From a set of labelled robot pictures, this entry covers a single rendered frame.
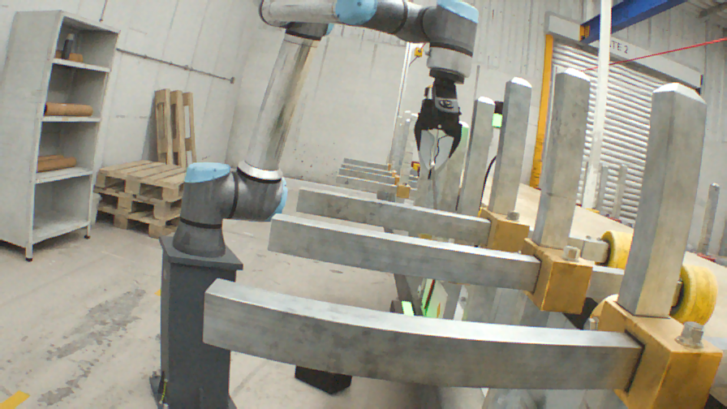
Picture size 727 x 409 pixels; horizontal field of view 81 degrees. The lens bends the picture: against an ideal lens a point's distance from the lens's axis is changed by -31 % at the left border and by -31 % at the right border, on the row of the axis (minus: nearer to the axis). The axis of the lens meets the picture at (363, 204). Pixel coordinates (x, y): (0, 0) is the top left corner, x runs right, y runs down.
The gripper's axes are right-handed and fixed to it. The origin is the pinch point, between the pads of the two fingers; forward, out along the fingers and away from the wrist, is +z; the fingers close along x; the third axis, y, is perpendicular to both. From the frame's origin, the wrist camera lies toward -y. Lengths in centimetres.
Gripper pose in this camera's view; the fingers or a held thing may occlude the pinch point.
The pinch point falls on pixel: (429, 173)
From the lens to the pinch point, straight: 113.3
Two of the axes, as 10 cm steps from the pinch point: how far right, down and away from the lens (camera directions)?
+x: -9.8, -2.1, -0.2
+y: 0.1, -1.3, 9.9
